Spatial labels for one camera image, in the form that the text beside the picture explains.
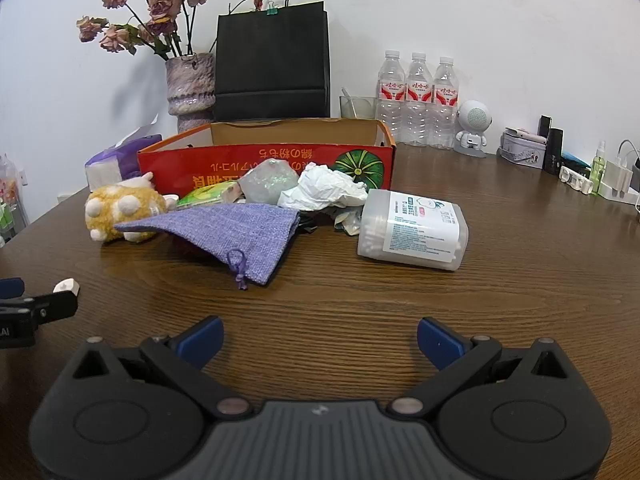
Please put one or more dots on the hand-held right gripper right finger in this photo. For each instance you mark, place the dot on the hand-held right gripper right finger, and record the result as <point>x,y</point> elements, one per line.
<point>440,342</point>

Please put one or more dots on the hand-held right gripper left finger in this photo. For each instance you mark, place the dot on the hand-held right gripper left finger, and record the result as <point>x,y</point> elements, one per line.
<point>202,342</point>

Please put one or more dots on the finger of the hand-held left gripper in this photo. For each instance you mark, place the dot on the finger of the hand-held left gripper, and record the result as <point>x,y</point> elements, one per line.
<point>10,287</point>
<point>52,306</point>

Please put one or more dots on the clear cotton swab container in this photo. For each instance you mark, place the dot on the clear cotton swab container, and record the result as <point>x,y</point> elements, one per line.
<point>415,230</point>

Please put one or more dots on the yellow plush toy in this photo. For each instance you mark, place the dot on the yellow plush toy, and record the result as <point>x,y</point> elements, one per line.
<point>125,205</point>

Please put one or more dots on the green packet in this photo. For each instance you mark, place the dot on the green packet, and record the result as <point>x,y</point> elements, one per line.
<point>210,194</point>

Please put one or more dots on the iridescent plastic bag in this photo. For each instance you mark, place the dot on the iridescent plastic bag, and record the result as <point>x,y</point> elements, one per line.
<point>267,180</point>

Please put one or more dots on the red cardboard box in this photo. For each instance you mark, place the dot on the red cardboard box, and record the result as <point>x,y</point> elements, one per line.
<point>225,160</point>

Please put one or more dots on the white paper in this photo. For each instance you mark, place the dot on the white paper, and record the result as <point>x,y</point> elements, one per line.
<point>325,185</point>

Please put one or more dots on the small white plastic piece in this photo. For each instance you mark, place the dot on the small white plastic piece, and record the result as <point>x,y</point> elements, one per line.
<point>67,287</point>

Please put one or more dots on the colourful packaging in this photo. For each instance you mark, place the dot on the colourful packaging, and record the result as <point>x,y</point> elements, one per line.
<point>10,200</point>

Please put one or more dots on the purple tissue pack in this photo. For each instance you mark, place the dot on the purple tissue pack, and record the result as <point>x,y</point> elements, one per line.
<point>135,147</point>

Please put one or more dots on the white clip holder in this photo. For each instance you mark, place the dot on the white clip holder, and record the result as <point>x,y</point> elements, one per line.
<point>575,180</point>

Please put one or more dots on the white robot figurine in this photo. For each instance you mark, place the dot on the white robot figurine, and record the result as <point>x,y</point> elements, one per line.
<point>473,120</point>

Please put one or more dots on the green spray bottle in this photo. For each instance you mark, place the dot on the green spray bottle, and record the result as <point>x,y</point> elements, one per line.
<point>597,170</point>

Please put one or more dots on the glass cup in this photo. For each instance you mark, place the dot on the glass cup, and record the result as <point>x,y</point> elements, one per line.
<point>365,108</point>

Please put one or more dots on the white spoon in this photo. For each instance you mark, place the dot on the white spoon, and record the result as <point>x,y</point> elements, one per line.
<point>350,105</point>

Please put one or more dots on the purple textured vase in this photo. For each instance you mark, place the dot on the purple textured vase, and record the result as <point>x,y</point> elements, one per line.
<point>190,85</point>

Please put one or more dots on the black paper bag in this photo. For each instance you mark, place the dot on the black paper bag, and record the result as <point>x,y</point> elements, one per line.
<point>272,55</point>

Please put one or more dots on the dried pink rose bouquet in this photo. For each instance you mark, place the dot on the dried pink rose bouquet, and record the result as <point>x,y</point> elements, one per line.
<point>162,7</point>

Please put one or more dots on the green binder clip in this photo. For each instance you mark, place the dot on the green binder clip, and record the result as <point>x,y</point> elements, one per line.
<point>272,9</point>

